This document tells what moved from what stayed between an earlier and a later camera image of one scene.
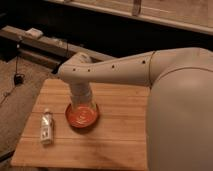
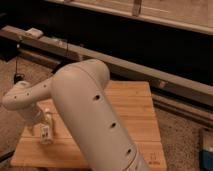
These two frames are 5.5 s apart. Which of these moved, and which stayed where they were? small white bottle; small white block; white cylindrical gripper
Moved: white cylindrical gripper
Stayed: small white bottle; small white block
